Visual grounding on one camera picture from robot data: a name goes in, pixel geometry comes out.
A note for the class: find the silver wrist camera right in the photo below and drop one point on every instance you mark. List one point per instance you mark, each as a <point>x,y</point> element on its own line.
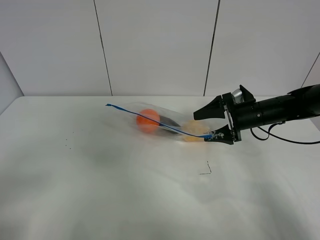
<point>237,96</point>

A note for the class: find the dark purple toy eggplant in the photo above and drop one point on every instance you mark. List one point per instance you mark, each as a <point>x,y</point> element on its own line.
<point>170,123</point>

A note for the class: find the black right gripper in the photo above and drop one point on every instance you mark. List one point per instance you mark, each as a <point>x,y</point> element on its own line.
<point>216,109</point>

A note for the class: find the clear zip bag blue seal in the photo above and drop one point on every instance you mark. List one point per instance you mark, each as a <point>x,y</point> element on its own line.
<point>125,114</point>

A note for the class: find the orange toy fruit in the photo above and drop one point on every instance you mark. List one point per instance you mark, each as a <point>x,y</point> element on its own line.
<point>148,121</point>

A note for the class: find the yellow toy lemon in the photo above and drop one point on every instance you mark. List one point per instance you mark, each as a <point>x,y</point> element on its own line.
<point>195,128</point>

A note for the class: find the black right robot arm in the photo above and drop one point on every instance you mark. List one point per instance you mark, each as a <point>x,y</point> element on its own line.
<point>245,113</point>

